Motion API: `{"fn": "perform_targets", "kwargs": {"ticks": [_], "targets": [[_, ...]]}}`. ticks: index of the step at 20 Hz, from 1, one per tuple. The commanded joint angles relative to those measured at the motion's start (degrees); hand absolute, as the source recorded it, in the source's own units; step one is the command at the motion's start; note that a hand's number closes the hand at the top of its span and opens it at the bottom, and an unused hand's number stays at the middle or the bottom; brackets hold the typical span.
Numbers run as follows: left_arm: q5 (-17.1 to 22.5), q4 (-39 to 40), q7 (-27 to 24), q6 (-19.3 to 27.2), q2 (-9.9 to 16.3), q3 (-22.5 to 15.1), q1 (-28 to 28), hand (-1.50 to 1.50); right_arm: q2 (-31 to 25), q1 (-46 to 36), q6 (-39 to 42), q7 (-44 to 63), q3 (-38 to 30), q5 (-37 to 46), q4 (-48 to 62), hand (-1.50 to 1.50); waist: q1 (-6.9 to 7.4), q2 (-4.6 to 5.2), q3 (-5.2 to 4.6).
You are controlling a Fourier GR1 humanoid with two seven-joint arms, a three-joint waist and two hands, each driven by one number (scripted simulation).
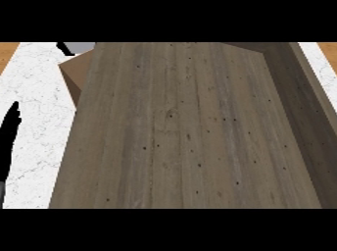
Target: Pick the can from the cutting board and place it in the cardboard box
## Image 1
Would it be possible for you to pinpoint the large grey wooden board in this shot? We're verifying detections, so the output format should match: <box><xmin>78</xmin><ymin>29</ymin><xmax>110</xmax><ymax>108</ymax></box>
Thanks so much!
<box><xmin>47</xmin><ymin>42</ymin><xmax>337</xmax><ymax>210</ymax></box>

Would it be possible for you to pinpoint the pale grey appliance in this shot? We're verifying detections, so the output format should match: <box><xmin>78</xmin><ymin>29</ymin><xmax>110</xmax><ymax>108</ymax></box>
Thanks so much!
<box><xmin>62</xmin><ymin>42</ymin><xmax>99</xmax><ymax>55</ymax></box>

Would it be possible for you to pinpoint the brown cardboard box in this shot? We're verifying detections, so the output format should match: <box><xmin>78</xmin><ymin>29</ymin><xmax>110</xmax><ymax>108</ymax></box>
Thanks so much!
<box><xmin>57</xmin><ymin>50</ymin><xmax>99</xmax><ymax>108</ymax></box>

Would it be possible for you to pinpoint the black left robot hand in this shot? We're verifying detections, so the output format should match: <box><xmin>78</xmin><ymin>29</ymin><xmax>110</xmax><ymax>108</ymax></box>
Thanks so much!
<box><xmin>0</xmin><ymin>100</ymin><xmax>23</xmax><ymax>184</ymax></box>

